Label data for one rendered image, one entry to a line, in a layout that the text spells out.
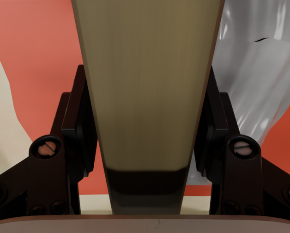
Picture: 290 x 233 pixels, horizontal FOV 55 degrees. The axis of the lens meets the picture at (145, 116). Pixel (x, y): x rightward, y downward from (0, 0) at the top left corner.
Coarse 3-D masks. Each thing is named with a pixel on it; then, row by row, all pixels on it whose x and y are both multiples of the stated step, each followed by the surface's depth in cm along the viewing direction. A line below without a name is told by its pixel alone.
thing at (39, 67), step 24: (0, 48) 18; (24, 48) 18; (48, 48) 18; (72, 48) 18; (24, 72) 19; (48, 72) 19; (72, 72) 19; (24, 96) 21; (48, 96) 21; (24, 120) 23; (48, 120) 23; (288, 120) 23; (264, 144) 25; (288, 144) 25; (96, 168) 28; (288, 168) 28; (96, 192) 31; (192, 192) 31
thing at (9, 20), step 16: (0, 0) 16; (16, 0) 16; (32, 0) 16; (48, 0) 16; (64, 0) 16; (0, 16) 16; (16, 16) 16; (32, 16) 16; (48, 16) 16; (64, 16) 16; (0, 32) 17; (16, 32) 17; (32, 32) 17; (48, 32) 17; (64, 32) 17
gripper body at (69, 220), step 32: (0, 224) 7; (32, 224) 7; (64, 224) 7; (96, 224) 7; (128, 224) 7; (160, 224) 7; (192, 224) 7; (224, 224) 7; (256, 224) 7; (288, 224) 7
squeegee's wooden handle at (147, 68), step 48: (96, 0) 5; (144, 0) 5; (192, 0) 5; (96, 48) 6; (144, 48) 6; (192, 48) 6; (96, 96) 7; (144, 96) 6; (192, 96) 7; (144, 144) 8; (192, 144) 8; (144, 192) 10
